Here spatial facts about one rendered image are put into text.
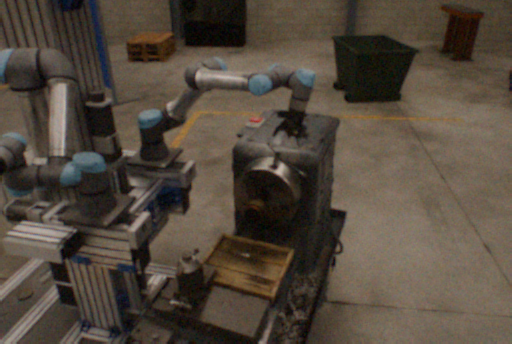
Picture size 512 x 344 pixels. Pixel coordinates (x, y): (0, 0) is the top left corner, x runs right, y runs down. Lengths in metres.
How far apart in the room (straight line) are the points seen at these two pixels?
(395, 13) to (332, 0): 1.72
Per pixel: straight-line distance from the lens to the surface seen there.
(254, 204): 1.75
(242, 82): 1.54
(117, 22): 12.88
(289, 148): 1.93
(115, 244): 1.77
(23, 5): 1.79
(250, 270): 1.77
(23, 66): 1.56
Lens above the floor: 2.08
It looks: 27 degrees down
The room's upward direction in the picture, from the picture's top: straight up
